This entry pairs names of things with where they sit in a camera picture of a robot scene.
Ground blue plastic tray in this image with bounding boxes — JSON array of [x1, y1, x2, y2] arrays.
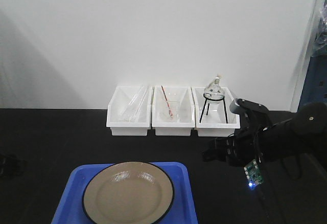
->
[[52, 162, 198, 223]]

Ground beige plate with black rim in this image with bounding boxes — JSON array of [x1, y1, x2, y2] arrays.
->
[[82, 161, 175, 223]]

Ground blue equipment at right edge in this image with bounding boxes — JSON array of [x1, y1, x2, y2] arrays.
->
[[298, 0, 326, 108]]

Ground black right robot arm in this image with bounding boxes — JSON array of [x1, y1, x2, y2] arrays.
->
[[202, 98, 326, 167]]

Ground black wire tripod stand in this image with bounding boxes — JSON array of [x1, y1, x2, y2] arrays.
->
[[199, 93, 228, 123]]

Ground glass beaker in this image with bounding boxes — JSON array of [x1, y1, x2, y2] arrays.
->
[[159, 101, 180, 122]]

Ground left white storage bin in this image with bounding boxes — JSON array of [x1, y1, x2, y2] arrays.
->
[[106, 86, 153, 136]]

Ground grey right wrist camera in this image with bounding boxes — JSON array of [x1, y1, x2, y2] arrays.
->
[[229, 98, 246, 115]]

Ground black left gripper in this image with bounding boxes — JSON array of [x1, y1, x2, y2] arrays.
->
[[1, 153, 26, 177]]

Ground round glass flask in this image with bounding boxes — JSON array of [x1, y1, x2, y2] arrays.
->
[[203, 75, 225, 104]]

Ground middle white storage bin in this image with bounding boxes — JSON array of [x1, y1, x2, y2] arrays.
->
[[152, 86, 195, 137]]

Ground white storage bin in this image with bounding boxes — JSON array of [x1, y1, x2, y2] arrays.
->
[[106, 86, 153, 136], [152, 86, 195, 137], [191, 87, 241, 137]]

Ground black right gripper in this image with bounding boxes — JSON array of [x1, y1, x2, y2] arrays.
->
[[202, 132, 256, 167]]

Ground right white storage bin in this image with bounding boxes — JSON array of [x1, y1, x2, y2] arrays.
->
[[191, 87, 241, 137]]

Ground clear glass tubes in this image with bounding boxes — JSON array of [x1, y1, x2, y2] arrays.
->
[[118, 86, 148, 122]]

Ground green circuit board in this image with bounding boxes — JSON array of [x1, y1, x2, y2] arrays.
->
[[243, 160, 264, 190]]

